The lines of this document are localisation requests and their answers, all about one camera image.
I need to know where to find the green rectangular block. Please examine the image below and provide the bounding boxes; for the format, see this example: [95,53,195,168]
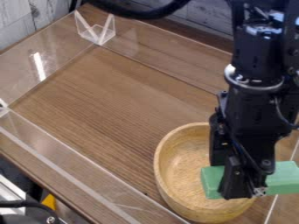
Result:
[201,161,299,200]

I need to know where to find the clear acrylic corner bracket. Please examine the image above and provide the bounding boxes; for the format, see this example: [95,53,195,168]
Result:
[74,11,117,46]

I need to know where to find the yellow warning sticker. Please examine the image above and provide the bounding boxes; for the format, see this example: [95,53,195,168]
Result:
[42,194,57,210]

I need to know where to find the black cable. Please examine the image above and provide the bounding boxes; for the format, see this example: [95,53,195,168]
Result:
[0,200,61,224]

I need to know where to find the brown wooden bowl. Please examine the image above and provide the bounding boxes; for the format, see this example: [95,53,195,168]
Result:
[154,122,256,224]

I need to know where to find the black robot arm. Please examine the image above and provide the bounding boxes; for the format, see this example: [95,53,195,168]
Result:
[210,0,299,200]

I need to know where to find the thick black hose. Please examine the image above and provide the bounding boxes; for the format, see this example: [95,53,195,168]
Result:
[78,0,193,20]

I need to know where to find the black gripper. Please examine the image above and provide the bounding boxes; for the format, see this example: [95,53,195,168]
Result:
[210,86,299,200]

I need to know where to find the clear acrylic enclosure wall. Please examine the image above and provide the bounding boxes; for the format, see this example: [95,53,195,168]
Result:
[0,10,299,224]

